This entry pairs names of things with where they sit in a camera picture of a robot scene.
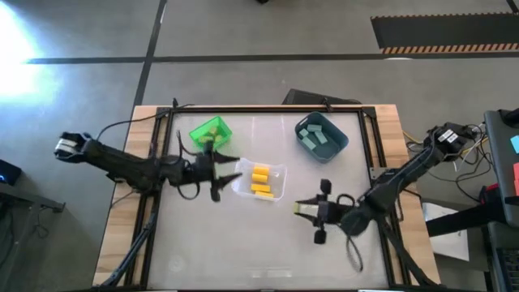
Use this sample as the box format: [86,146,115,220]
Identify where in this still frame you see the black metal table frame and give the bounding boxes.
[97,104,439,291]

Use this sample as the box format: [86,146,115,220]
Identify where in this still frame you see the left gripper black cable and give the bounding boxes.
[176,129,203,201]

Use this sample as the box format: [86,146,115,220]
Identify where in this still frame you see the tangled black cables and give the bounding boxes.
[405,123,494,204]

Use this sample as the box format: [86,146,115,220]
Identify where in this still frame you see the black keyboard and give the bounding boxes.
[495,246,519,292]

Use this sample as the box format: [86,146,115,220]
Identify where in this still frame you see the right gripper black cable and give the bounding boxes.
[338,193,365,273]

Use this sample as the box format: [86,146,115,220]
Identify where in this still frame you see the black stand leg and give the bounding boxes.
[425,197,508,238]

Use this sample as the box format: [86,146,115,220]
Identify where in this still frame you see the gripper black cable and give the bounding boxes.
[338,193,365,273]
[176,129,203,201]

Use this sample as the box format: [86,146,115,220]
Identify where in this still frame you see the green plastic bin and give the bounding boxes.
[188,115,234,151]

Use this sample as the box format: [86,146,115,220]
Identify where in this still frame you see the black device with blue light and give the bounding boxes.
[0,159,23,187]

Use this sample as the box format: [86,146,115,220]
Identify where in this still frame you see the white paper sheet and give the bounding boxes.
[421,201,471,263]

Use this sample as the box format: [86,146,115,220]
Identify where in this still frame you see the teal plastic bin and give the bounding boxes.
[294,111,350,165]

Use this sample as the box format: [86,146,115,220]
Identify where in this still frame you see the long black arm cable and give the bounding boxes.
[96,103,195,141]

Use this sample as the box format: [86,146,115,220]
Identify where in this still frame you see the black hazard-striped floor mat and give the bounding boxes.
[370,11,519,55]

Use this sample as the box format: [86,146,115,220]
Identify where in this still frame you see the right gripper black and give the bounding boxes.
[293,178,346,246]

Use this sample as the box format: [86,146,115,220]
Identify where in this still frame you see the dark gray side cart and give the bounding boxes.
[483,108,519,228]

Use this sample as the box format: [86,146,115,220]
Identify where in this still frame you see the black box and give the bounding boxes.
[282,88,362,107]

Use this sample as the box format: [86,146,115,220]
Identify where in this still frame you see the clear plastic bin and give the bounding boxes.
[230,157,288,203]

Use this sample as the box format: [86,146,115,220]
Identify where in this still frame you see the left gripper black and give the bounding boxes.
[187,140,244,203]

